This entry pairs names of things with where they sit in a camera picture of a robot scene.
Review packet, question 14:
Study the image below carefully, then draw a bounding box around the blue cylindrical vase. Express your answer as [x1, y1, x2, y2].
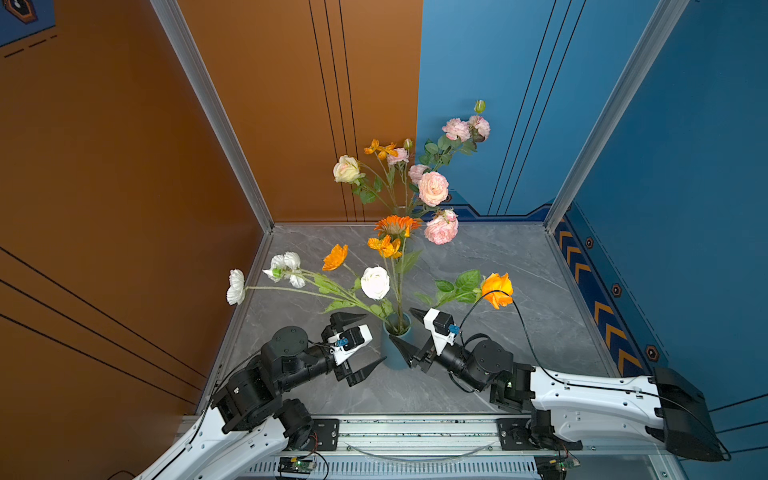
[380, 313, 414, 370]

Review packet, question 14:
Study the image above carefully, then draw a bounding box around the small white bud stem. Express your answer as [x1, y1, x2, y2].
[360, 266, 396, 333]

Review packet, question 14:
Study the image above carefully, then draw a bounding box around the orange rose flower stem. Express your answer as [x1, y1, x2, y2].
[414, 270, 514, 310]

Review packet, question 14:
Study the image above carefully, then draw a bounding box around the white poppy flower stem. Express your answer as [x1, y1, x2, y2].
[226, 245, 401, 330]

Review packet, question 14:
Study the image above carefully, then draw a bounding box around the large pink ranunculus stem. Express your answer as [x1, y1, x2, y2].
[407, 170, 460, 246]

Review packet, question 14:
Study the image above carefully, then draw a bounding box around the red orange flower stem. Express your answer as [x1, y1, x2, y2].
[367, 215, 422, 335]

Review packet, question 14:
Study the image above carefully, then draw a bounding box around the pink peony flower stem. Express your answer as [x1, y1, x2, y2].
[384, 138, 427, 216]

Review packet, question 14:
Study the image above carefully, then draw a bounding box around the orange poppy flower stem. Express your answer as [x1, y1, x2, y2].
[364, 139, 406, 214]

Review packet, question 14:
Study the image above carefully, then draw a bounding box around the pink rose flower stem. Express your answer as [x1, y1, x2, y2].
[417, 99, 491, 179]

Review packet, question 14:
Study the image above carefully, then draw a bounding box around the white rose flower stem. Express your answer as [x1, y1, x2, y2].
[333, 155, 399, 214]

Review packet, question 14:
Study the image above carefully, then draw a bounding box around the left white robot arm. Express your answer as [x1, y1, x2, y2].
[139, 312, 378, 479]

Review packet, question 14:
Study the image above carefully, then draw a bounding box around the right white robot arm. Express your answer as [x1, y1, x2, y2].
[392, 309, 731, 462]

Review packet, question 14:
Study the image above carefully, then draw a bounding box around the left green circuit board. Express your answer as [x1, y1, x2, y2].
[276, 457, 317, 480]

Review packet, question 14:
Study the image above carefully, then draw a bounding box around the right circuit board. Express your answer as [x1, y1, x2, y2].
[534, 456, 568, 480]

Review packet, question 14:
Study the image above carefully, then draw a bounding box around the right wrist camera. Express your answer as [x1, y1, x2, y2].
[423, 308, 460, 355]

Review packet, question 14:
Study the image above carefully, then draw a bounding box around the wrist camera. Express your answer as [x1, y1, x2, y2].
[327, 325, 373, 366]
[423, 308, 460, 355]

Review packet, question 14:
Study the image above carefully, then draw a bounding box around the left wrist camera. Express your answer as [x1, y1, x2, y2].
[327, 325, 373, 366]

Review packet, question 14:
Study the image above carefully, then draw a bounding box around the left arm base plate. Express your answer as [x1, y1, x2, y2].
[288, 418, 340, 452]

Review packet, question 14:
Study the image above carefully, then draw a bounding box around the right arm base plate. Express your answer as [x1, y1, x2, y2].
[496, 417, 584, 452]

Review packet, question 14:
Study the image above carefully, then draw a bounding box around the aluminium front rail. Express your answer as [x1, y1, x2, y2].
[158, 412, 685, 480]

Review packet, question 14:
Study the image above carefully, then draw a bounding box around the left aluminium corner post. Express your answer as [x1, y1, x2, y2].
[150, 0, 274, 234]

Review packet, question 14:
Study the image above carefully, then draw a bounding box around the aluminium corner post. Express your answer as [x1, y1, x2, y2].
[150, 0, 274, 234]
[543, 0, 689, 234]

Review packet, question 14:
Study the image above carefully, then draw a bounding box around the right aluminium corner post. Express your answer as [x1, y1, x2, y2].
[543, 0, 689, 234]

